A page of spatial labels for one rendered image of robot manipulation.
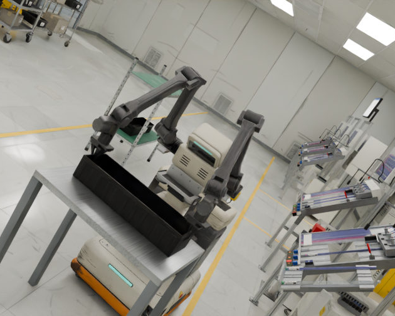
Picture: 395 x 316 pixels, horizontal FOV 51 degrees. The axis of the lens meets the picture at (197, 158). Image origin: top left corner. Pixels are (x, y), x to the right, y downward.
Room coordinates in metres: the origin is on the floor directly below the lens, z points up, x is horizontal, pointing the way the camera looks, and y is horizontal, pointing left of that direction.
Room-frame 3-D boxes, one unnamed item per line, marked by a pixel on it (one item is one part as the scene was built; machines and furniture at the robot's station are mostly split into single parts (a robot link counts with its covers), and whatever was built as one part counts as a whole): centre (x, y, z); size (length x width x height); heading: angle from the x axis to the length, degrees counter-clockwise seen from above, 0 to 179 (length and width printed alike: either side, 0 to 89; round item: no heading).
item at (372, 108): (7.48, -2.10, 2.10); 0.58 x 0.14 x 0.41; 172
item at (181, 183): (2.15, 0.00, 0.84); 0.28 x 0.16 x 0.22; 73
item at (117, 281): (2.43, -0.08, 0.16); 0.67 x 0.64 x 0.25; 163
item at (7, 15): (6.33, 3.59, 0.30); 0.30 x 0.23 x 0.18; 10
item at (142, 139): (4.50, 0.76, 0.55); 0.91 x 0.46 x 1.10; 172
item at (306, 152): (8.90, -2.44, 0.95); 1.37 x 0.82 x 1.90; 82
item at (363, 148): (7.46, -2.24, 0.95); 1.36 x 0.82 x 1.90; 82
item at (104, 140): (1.80, 0.40, 1.00); 0.10 x 0.07 x 0.07; 73
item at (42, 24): (7.29, 3.75, 0.29); 0.40 x 0.30 x 0.14; 172
